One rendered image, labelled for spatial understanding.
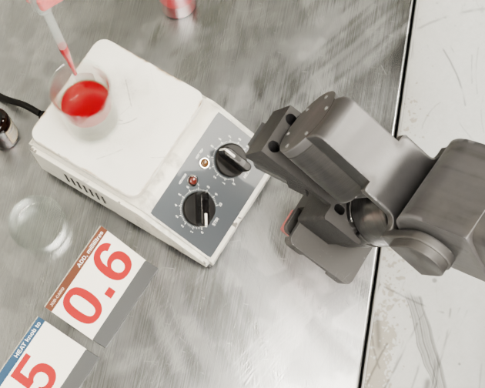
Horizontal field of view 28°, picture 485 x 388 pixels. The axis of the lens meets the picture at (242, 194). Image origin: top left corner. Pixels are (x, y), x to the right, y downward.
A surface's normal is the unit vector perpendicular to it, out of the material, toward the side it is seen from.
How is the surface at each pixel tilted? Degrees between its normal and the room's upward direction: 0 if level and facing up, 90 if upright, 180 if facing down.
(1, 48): 0
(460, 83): 0
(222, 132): 30
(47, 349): 40
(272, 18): 0
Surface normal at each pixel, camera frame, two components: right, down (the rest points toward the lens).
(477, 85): -0.02, -0.31
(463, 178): -0.44, -0.55
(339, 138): 0.34, -0.04
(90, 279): 0.53, 0.08
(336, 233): -0.52, 0.82
